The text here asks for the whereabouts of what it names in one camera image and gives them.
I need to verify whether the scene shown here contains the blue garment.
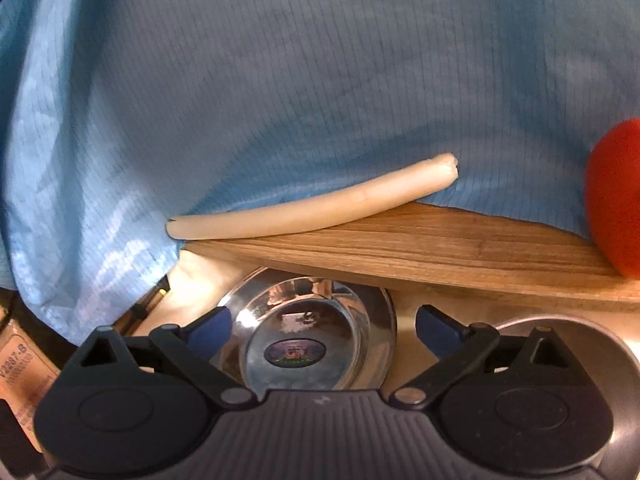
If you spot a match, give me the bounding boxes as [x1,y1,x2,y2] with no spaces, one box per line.
[0,0,640,346]

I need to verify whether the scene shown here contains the cardboard box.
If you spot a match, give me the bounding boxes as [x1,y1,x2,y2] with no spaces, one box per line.
[0,317,63,461]

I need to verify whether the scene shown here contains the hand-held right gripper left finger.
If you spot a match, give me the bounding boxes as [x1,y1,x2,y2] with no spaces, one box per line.
[65,305,258,407]

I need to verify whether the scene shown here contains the cream paper table cover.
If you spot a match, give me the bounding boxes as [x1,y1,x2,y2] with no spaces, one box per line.
[107,249,640,391]

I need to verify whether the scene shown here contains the red tomato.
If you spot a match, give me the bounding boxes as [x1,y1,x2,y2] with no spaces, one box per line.
[585,119,640,281]

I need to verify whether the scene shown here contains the black round plate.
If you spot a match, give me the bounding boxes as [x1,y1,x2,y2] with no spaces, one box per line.
[492,314,640,480]

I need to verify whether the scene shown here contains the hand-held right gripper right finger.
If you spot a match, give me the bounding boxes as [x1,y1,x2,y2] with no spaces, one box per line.
[390,304,581,410]

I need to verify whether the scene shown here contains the black metal frame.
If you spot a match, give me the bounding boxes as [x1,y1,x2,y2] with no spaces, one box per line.
[112,280,173,336]

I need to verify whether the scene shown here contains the stainless steel plate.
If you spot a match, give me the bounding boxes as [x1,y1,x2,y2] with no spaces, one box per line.
[209,266,398,393]

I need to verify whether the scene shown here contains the wooden shelf board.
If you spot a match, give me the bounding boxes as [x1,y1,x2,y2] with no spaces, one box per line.
[185,201,640,317]

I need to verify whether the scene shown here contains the cream white stick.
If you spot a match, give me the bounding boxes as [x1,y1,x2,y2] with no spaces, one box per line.
[166,153,460,241]

